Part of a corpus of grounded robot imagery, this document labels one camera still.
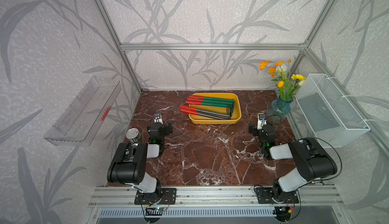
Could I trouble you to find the green small hoe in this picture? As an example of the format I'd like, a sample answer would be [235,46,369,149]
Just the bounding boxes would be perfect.
[185,100,235,114]
[185,97,235,108]
[187,95,235,103]

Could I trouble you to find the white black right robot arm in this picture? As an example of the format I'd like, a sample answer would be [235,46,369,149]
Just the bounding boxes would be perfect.
[248,124,342,203]

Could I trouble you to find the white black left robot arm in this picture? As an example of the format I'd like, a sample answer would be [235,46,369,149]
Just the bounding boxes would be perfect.
[107,122,173,199]

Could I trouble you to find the yellow plastic storage box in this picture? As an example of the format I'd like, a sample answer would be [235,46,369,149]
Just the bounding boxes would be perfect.
[184,93,242,124]

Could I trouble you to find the upright metal tin can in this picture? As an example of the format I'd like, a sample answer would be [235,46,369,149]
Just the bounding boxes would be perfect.
[126,128,142,144]

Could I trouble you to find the blue glass vase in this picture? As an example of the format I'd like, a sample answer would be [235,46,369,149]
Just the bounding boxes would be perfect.
[266,97,293,124]

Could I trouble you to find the orange yellow artificial flowers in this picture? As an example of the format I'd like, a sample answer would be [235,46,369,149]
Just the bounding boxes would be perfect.
[268,59,306,102]

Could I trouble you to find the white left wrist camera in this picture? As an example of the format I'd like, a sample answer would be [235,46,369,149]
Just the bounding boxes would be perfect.
[153,113,164,124]

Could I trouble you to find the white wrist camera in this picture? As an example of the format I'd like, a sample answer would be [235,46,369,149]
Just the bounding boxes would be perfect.
[257,114,266,130]
[153,113,164,124]

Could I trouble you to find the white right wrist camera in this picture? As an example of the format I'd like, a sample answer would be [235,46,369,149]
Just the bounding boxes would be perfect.
[257,114,266,130]

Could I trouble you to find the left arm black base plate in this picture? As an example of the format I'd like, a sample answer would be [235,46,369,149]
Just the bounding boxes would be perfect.
[134,188,177,205]

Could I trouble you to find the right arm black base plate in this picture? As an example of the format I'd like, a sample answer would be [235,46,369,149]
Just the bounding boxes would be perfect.
[254,185,300,204]

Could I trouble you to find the clear plastic wall shelf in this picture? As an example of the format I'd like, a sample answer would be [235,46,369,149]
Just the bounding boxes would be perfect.
[44,76,122,147]

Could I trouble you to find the aluminium front rail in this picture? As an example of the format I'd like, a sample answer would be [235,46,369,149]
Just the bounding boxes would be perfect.
[88,185,344,208]

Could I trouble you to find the white wire mesh basket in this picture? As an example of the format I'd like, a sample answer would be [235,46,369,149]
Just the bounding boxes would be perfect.
[296,74,370,148]

